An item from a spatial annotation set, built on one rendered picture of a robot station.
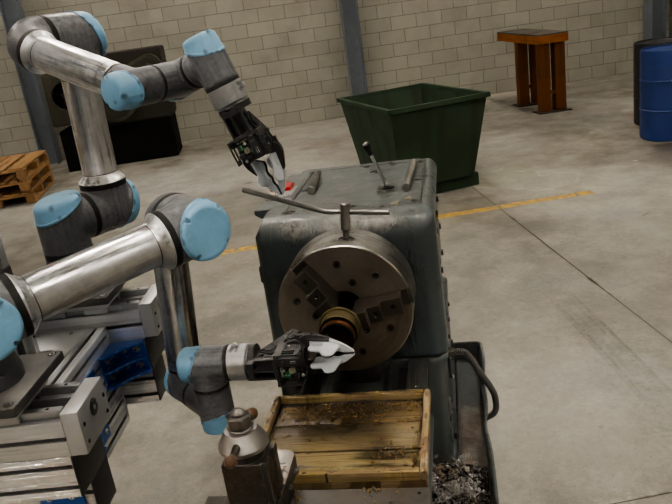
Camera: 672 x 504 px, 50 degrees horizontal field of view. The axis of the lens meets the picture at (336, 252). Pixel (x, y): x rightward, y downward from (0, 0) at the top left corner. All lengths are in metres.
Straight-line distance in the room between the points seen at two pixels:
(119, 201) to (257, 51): 9.76
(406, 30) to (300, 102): 1.98
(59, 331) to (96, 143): 0.47
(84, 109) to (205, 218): 0.60
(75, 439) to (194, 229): 0.44
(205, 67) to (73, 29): 0.45
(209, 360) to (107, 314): 0.44
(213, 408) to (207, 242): 0.36
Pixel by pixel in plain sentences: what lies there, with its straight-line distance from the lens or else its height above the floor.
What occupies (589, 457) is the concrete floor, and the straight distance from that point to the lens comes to 3.01.
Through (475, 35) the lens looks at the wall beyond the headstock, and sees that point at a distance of 12.11.
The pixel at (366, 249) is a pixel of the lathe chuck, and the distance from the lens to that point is 1.61.
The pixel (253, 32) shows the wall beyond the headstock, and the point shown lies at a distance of 11.58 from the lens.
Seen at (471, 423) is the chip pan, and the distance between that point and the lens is 2.21.
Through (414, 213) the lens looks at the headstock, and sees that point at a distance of 1.76.
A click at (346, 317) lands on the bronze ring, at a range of 1.55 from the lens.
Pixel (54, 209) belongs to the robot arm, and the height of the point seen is 1.37.
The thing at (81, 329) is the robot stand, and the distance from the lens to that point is 1.91.
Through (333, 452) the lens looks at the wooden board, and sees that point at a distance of 1.53.
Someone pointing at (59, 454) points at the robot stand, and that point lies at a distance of 1.47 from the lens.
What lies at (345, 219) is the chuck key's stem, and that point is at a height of 1.29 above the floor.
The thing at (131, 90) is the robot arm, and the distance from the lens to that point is 1.49.
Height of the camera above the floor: 1.75
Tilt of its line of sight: 19 degrees down
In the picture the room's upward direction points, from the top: 8 degrees counter-clockwise
